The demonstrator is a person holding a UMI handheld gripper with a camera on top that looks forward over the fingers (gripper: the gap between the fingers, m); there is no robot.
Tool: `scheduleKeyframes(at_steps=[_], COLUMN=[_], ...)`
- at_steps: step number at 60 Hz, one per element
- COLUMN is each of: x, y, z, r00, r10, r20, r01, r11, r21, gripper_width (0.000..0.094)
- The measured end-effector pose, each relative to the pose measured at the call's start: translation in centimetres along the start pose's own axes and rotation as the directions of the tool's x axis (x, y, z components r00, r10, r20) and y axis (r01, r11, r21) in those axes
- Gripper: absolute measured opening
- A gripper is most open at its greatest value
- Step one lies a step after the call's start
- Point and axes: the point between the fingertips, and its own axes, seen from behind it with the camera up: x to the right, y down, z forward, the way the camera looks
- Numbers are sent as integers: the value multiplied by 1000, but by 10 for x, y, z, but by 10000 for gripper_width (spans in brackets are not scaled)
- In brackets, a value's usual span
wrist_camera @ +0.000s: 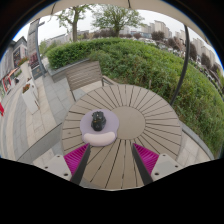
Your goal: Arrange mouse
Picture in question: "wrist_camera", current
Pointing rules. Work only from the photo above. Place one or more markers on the black computer mouse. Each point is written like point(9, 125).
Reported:
point(98, 121)

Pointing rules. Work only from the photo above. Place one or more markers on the distant apartment buildings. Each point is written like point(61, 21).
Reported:
point(200, 46)

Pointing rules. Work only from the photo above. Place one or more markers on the tree with bare forked trunk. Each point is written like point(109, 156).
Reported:
point(74, 23)

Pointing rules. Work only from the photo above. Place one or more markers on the tree with round leafy crown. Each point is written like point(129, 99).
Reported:
point(116, 18)

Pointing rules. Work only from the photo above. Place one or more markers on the green trimmed hedge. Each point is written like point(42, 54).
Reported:
point(150, 66)

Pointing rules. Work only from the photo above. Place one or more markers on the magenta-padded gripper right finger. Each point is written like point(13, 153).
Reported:
point(146, 160)

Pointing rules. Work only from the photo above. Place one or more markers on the tall grey sign pylon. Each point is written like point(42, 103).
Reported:
point(34, 50)

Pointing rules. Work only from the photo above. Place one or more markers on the black curved metal pole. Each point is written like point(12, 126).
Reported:
point(185, 60)

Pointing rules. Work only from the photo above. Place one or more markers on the lilac mouse pad with wrist rest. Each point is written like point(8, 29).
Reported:
point(111, 121)

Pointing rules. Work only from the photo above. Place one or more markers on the grey slatted outdoor chair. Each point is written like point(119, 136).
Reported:
point(84, 75)

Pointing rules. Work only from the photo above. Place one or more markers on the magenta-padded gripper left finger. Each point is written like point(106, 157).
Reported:
point(77, 159)

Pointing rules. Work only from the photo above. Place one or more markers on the white flower planter box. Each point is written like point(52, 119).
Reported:
point(30, 98)

